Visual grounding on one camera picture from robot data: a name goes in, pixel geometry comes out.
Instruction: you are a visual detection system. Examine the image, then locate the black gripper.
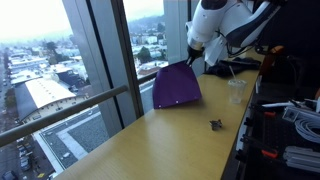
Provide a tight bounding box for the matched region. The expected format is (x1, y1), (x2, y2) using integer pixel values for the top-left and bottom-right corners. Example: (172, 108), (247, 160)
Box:
(186, 47), (204, 66)

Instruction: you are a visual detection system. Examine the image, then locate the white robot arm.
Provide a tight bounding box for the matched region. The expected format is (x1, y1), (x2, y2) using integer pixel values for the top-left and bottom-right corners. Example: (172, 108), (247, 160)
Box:
(186, 0), (281, 66)

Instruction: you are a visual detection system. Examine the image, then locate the black cloth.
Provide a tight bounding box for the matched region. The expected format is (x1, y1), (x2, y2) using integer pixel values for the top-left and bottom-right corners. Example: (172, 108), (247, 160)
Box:
(205, 57), (261, 78)

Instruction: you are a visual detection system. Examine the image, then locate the white straw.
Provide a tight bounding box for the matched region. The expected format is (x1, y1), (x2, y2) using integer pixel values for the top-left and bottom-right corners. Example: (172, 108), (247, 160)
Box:
(228, 65), (237, 80)

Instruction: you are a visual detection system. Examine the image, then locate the clear plastic cup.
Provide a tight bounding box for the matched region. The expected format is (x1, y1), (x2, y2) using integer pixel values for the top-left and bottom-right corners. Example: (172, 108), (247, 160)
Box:
(228, 79), (247, 104)

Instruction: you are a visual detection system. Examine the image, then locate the small metal binder clip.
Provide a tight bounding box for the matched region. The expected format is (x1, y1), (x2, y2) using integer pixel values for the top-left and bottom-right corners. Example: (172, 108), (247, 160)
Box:
(209, 119), (222, 131)

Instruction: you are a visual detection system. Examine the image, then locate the right orange black clamp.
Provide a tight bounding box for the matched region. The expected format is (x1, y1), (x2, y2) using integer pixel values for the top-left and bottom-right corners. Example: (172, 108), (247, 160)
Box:
(244, 105), (276, 127)

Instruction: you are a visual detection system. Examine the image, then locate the orange black clamp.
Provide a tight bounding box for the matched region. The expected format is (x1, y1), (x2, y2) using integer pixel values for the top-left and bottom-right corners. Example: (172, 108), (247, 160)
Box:
(235, 135), (278, 163)
(244, 105), (276, 127)

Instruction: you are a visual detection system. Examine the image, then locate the left orange black clamp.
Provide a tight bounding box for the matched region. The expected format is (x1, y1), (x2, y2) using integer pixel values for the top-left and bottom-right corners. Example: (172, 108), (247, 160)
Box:
(235, 135), (278, 163)

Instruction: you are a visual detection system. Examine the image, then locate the black perforated breadboard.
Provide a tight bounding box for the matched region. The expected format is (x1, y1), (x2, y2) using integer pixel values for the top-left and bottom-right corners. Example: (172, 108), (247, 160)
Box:
(241, 108), (320, 180)

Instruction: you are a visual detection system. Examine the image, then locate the metal window railing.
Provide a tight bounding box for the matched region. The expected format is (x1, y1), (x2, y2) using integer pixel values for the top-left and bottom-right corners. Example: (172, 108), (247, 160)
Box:
(0, 85), (128, 147)

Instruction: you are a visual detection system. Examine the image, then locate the coiled white cable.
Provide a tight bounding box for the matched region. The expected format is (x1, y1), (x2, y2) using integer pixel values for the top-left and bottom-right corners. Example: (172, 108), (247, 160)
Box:
(294, 118), (320, 145)

